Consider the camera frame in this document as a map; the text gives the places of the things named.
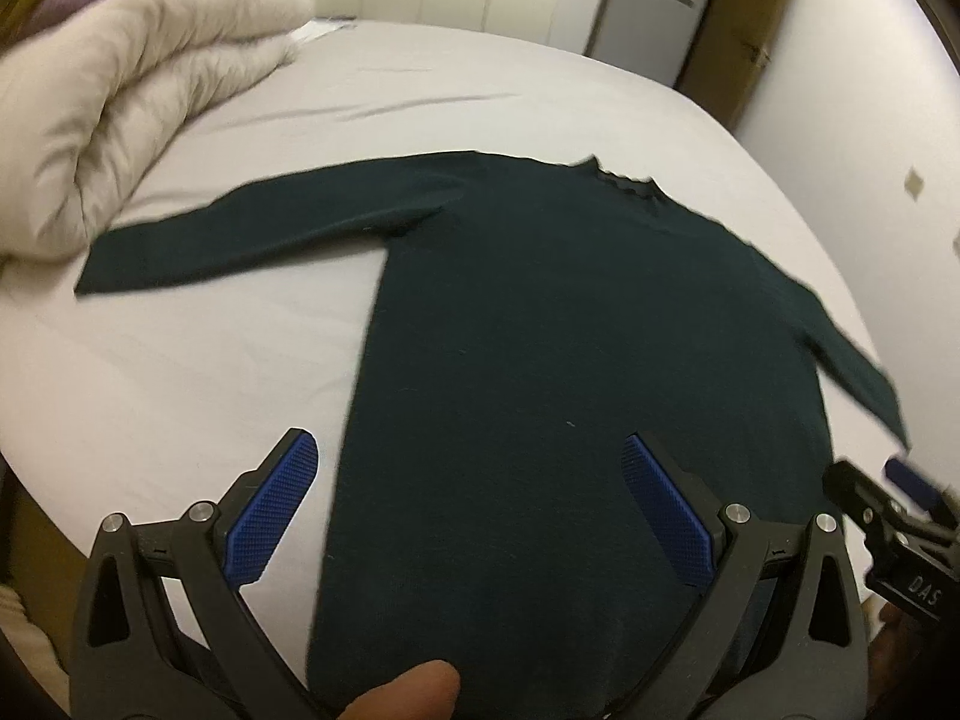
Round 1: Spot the cream folded duvet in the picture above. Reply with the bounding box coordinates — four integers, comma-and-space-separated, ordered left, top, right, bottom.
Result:
2, 0, 314, 262

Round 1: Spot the brown wooden door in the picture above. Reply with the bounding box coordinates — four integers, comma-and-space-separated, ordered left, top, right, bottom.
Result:
675, 0, 789, 132

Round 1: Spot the wall socket upper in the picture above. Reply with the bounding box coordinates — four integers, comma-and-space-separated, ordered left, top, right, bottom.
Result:
903, 167, 924, 202

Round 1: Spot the left hand thumb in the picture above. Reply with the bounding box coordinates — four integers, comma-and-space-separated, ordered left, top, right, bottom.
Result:
338, 660, 460, 720

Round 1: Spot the dark green knit sweater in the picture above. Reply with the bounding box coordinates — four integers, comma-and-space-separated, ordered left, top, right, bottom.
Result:
78, 151, 905, 718

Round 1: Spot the white bed mattress sheet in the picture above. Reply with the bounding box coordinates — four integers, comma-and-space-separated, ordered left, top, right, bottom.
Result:
2, 23, 908, 681

